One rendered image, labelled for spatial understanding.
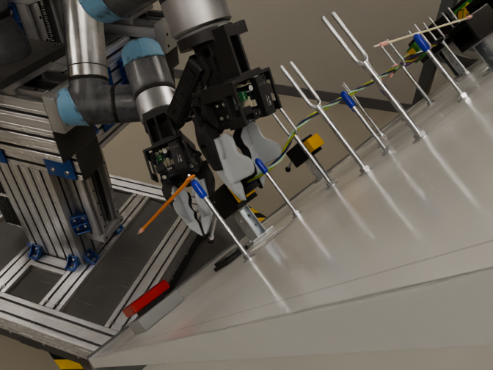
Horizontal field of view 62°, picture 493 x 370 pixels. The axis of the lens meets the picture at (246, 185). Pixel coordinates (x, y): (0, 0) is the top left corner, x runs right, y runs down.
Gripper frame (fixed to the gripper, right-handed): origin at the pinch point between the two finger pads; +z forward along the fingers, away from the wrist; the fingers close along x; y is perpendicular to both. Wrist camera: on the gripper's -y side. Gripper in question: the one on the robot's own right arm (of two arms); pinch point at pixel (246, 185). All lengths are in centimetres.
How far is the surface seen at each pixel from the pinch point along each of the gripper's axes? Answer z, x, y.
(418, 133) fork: -4.5, -1.3, 24.9
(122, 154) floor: 13, 94, -203
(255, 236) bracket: 7.4, -1.1, -0.6
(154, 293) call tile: 5.5, -17.6, -1.9
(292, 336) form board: -5.2, -27.8, 29.7
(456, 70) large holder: 4, 75, 5
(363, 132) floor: 56, 216, -104
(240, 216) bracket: 4.2, -1.1, -2.1
